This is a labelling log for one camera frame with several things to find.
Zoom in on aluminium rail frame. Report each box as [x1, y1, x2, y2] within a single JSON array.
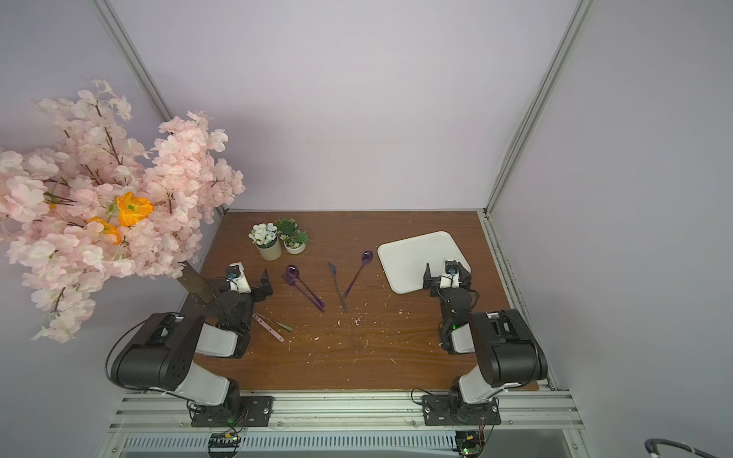
[[97, 389, 596, 457]]

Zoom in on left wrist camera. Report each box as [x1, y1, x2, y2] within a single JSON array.
[[225, 263, 251, 294]]

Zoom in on green stick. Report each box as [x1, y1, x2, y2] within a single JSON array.
[[258, 314, 293, 333]]

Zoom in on right controller board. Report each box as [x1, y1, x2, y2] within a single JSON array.
[[454, 431, 485, 458]]

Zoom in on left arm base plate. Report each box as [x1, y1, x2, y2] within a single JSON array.
[[190, 394, 275, 429]]

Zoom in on left controller board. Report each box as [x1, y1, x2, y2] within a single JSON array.
[[206, 433, 242, 458]]

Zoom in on grey metal tree base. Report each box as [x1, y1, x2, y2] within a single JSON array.
[[179, 277, 230, 320]]

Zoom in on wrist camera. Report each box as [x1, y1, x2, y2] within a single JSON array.
[[225, 263, 251, 294], [439, 260, 462, 289]]

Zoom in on white rectangular tray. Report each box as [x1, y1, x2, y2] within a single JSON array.
[[377, 231, 471, 294]]

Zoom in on pink cherry blossom tree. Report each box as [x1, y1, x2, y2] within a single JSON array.
[[1, 79, 245, 343]]

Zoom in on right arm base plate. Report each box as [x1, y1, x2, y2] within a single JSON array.
[[420, 394, 502, 427]]

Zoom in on controller board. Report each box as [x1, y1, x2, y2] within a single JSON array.
[[454, 431, 485, 458], [206, 433, 242, 458]]

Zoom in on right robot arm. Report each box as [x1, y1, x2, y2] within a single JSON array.
[[423, 260, 549, 410]]

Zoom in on purple fork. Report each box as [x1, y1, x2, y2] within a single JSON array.
[[282, 273, 326, 312]]

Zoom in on pink stick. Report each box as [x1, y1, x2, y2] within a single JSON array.
[[253, 314, 284, 343]]

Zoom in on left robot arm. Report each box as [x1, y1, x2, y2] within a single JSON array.
[[105, 263, 273, 410]]

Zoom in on black curved bar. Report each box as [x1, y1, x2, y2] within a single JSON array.
[[644, 438, 716, 458]]

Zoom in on green succulent in white pot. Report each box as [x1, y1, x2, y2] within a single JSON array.
[[275, 218, 309, 255]]

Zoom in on blue metal fork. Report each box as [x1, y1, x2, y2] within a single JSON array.
[[328, 263, 349, 313]]

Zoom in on white flowers in beige pot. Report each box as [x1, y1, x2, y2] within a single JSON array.
[[249, 223, 283, 261]]

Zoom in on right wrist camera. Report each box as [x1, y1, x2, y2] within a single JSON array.
[[439, 260, 462, 289]]

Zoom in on purple spoon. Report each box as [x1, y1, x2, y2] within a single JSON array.
[[343, 250, 373, 299], [285, 265, 326, 309]]

